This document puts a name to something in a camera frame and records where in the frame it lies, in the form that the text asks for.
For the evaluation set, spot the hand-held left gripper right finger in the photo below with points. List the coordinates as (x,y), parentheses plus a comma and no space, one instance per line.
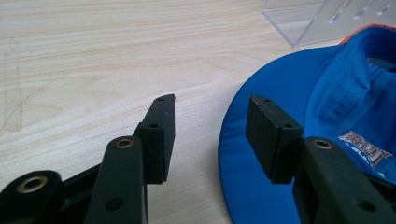
(274,140)

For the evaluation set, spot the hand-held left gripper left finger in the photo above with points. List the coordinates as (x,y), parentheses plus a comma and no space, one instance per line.
(155,146)

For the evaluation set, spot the blue cap with orange trim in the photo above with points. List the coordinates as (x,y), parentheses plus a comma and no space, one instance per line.
(280,84)

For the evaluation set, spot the clear acrylic stand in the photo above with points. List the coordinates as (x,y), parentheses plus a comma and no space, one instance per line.
(342,18)

